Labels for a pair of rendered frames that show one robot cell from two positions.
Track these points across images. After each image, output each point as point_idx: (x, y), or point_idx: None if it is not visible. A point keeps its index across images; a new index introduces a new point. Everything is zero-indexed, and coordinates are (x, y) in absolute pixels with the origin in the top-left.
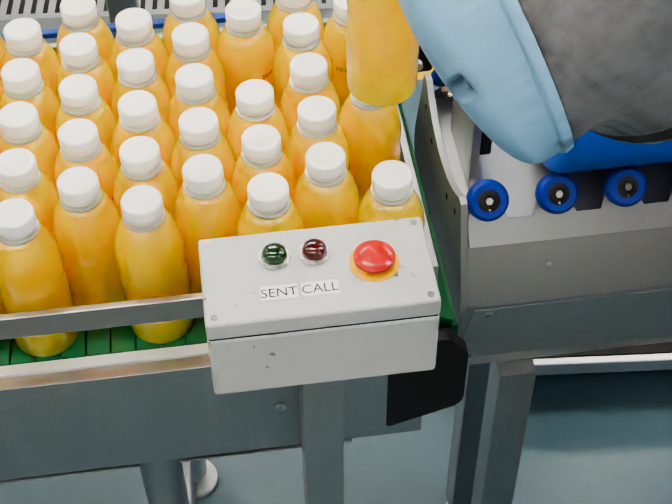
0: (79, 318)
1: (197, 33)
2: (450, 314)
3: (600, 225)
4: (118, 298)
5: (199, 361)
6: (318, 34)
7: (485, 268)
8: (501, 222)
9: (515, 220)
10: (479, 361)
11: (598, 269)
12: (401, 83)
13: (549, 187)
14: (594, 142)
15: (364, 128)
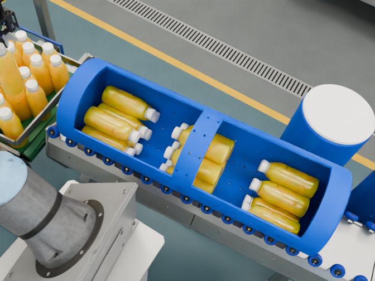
0: None
1: (9, 46)
2: (28, 155)
3: (82, 156)
4: None
5: None
6: (39, 63)
7: (53, 149)
8: (57, 139)
9: (61, 141)
10: (76, 171)
11: (82, 166)
12: (8, 90)
13: (68, 138)
14: (63, 134)
15: (26, 95)
